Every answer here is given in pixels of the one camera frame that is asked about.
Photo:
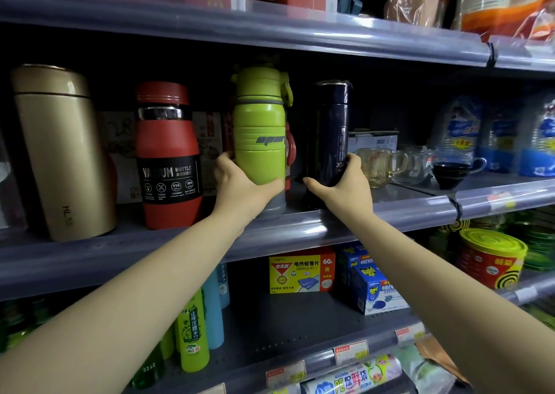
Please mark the blue printed box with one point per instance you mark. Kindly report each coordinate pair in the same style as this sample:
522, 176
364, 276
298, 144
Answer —
347, 259
377, 289

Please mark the amber glass mug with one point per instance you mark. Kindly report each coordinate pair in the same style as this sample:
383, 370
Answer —
377, 168

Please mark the dark green bottle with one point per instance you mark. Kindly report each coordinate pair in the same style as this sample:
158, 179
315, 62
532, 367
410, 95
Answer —
149, 370

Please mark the clear glass mug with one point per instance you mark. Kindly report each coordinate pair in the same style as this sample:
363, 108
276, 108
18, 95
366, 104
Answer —
414, 168

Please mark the black bowl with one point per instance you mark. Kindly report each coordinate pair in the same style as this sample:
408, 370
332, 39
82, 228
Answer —
450, 176

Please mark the brown bagged pack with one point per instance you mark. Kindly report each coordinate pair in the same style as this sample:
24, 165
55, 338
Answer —
416, 5

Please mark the person's right hand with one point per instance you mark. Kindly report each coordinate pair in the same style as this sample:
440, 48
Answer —
351, 198

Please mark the red yellow round tin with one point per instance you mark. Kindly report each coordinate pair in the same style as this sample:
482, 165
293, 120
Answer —
490, 259

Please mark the person's left forearm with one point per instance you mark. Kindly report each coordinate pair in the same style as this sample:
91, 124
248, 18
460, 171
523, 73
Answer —
112, 320

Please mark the red clear bottle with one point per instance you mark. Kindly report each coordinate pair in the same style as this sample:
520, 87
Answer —
289, 151

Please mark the dark blue thermos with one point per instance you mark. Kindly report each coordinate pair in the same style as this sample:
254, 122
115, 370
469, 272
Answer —
327, 138

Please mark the person's left hand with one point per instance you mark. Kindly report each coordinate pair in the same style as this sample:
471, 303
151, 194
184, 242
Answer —
243, 198

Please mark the lime green bottle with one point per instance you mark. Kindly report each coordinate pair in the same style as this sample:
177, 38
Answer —
193, 341

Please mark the gold thermos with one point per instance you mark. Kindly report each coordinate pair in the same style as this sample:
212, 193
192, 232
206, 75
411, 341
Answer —
65, 159

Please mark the stack of green tins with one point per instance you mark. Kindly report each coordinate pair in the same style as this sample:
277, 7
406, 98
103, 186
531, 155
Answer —
537, 246

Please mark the red vacuum bottle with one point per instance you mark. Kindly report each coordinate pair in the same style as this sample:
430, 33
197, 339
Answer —
167, 146

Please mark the green plastic bottle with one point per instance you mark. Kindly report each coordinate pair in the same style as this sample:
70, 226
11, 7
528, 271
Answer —
167, 344

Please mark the dark teal pouch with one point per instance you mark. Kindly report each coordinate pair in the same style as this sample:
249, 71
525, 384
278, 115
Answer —
349, 2

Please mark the bagged plastic cups blue label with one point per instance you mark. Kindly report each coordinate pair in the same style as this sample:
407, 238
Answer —
501, 142
459, 133
540, 146

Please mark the light blue bottle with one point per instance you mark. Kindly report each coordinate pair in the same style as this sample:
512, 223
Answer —
223, 285
213, 315

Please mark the white blue printed roll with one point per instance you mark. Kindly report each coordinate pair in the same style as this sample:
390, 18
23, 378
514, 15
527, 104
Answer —
355, 376

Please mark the yellow pack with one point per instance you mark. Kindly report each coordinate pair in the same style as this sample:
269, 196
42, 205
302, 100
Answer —
299, 272

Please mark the person's right forearm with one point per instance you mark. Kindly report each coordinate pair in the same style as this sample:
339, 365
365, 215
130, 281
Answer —
455, 302

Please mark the green sports bottle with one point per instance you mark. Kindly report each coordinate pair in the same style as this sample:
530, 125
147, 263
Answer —
260, 138

